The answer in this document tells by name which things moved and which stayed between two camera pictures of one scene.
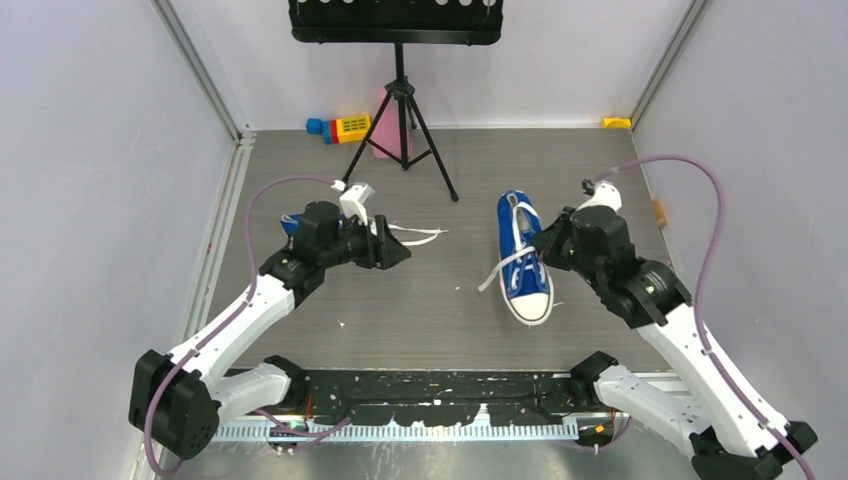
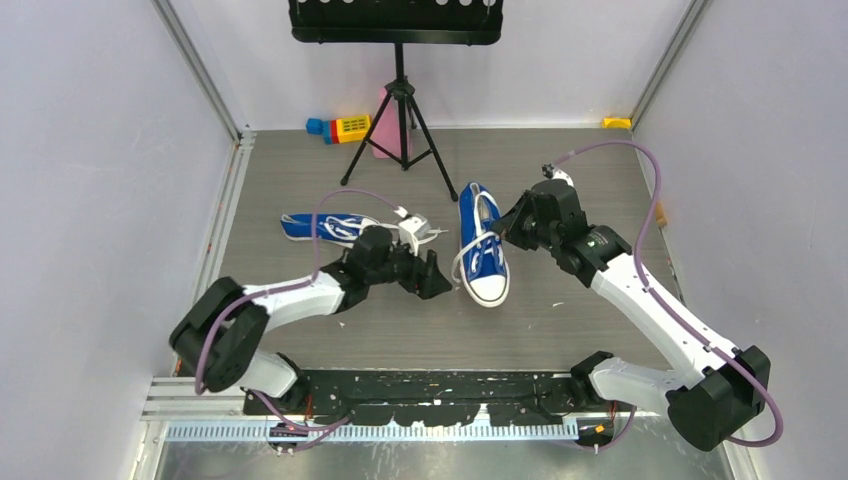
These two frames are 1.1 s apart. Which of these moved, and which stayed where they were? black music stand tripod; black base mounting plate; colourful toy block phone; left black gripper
Moved: left black gripper
Stayed: colourful toy block phone; black music stand tripod; black base mounting plate
